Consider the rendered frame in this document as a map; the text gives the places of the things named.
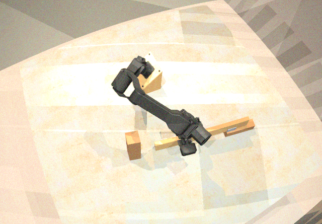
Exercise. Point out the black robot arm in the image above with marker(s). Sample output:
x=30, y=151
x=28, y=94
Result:
x=181, y=122

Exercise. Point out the long wooden rail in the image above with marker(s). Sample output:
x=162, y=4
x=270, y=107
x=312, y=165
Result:
x=170, y=142

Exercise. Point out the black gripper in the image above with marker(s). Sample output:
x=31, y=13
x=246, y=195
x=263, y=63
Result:
x=186, y=146

